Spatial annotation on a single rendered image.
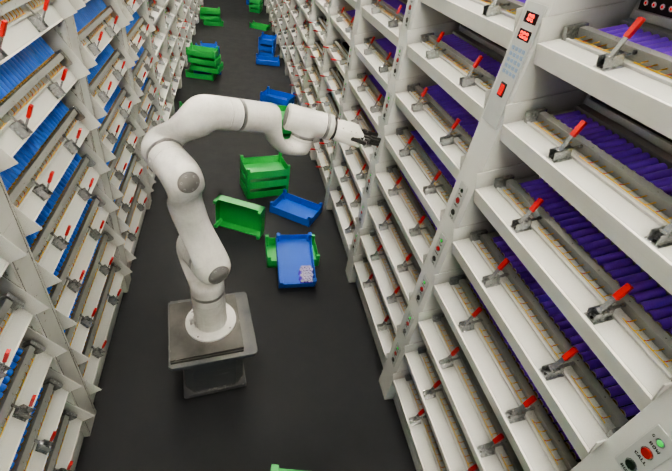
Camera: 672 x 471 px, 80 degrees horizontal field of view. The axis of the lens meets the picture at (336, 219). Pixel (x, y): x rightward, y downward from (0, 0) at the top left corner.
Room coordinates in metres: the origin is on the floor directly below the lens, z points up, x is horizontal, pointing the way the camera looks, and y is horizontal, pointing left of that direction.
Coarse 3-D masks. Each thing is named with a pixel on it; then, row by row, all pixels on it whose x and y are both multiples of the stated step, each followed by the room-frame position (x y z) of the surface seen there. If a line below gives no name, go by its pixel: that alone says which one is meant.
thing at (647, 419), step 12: (660, 396) 0.40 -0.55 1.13; (648, 408) 0.39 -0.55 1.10; (660, 408) 0.38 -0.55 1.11; (636, 420) 0.39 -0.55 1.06; (648, 420) 0.38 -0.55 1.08; (660, 420) 0.37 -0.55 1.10; (624, 432) 0.39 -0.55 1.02; (636, 432) 0.38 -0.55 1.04; (612, 444) 0.39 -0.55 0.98; (624, 444) 0.38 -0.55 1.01; (588, 456) 0.40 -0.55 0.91; (600, 456) 0.38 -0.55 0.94; (612, 456) 0.38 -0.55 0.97; (576, 468) 0.39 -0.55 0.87; (588, 468) 0.38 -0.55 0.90; (600, 468) 0.37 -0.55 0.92; (612, 468) 0.36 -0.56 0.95; (660, 468) 0.33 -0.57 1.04
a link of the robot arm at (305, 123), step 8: (288, 112) 1.18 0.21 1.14; (296, 112) 1.19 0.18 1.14; (304, 112) 1.20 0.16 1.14; (312, 112) 1.22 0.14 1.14; (320, 112) 1.24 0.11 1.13; (288, 120) 1.17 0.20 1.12; (296, 120) 1.17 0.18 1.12; (304, 120) 1.18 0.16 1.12; (312, 120) 1.19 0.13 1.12; (320, 120) 1.21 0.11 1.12; (288, 128) 1.17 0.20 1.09; (296, 128) 1.18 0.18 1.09; (304, 128) 1.18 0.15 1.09; (312, 128) 1.19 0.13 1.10; (320, 128) 1.20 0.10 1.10; (296, 136) 1.18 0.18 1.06; (304, 136) 1.18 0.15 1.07; (312, 136) 1.19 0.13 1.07; (320, 136) 1.21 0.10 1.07
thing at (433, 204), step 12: (408, 120) 1.66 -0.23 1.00; (384, 132) 1.64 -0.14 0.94; (396, 132) 1.64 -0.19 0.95; (396, 144) 1.56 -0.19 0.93; (396, 156) 1.48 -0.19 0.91; (408, 156) 1.46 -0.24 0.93; (408, 168) 1.38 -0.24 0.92; (408, 180) 1.35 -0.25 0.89; (420, 180) 1.29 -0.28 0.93; (420, 192) 1.23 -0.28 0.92; (444, 192) 1.22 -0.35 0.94; (432, 204) 1.15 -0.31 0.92; (444, 204) 1.15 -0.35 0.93; (432, 216) 1.12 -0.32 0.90
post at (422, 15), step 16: (416, 0) 1.65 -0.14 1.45; (416, 16) 1.64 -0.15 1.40; (432, 16) 1.66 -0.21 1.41; (400, 32) 1.73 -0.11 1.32; (400, 64) 1.65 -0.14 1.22; (400, 112) 1.65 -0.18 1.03; (384, 144) 1.64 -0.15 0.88; (384, 160) 1.65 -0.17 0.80; (368, 176) 1.71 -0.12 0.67; (368, 224) 1.65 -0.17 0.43; (352, 240) 1.73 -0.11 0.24; (352, 256) 1.67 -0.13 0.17; (352, 272) 1.64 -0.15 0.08
